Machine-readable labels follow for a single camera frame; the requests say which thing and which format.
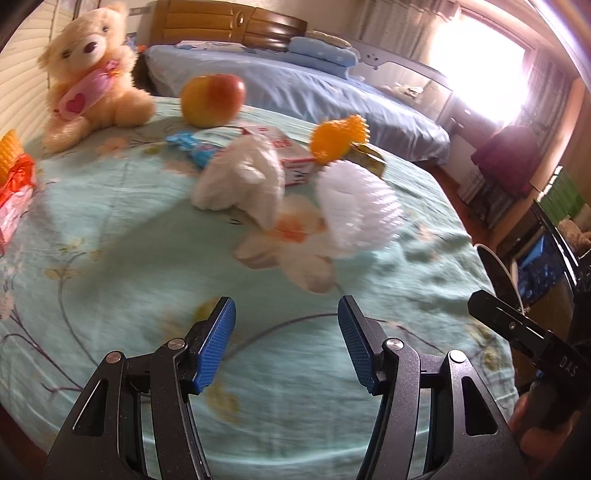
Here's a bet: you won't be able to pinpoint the white tissue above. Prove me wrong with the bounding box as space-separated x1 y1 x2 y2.
190 135 286 230

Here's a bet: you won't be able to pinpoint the yellow snack bag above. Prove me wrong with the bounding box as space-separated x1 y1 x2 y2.
346 143 387 178

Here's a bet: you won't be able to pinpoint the red white carton box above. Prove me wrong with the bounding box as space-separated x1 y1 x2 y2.
240 124 317 187

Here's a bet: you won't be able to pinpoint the person's right hand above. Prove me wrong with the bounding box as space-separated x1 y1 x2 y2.
508 393 581 464

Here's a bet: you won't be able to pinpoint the dark monitor screen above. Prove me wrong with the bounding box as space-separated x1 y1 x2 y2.
515 201 578 307

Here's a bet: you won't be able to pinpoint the teal floral bedspread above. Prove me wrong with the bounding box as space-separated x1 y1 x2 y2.
1 99 518 479

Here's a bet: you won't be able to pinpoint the blue candy wrapper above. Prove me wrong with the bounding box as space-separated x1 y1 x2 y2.
165 132 222 170

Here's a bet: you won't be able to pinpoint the dark red hanging coat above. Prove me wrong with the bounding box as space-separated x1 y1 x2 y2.
471 125 541 198

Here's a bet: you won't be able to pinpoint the orange foam fruit net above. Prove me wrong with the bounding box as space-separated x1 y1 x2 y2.
310 114 370 165

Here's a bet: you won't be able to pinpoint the red yellow apple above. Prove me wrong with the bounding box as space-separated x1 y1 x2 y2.
180 74 246 129

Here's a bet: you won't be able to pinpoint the red pink gift packet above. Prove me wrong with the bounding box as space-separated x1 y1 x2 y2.
0 153 36 255

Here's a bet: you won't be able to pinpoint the blue bed quilt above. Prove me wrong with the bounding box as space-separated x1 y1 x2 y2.
144 45 451 165

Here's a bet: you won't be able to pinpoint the blue pillows stack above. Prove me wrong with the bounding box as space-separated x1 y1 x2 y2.
286 36 359 80

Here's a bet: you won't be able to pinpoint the louvered wardrobe doors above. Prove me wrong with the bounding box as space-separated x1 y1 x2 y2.
1 1 80 142

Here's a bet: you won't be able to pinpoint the cream teddy bear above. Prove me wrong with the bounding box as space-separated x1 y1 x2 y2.
38 1 155 153

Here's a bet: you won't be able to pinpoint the grey curtains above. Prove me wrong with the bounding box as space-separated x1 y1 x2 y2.
359 0 461 65

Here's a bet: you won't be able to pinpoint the wooden headboard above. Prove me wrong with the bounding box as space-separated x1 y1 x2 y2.
149 1 308 51

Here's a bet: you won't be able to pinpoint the grey bed guard rail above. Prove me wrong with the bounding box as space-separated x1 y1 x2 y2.
351 40 456 125

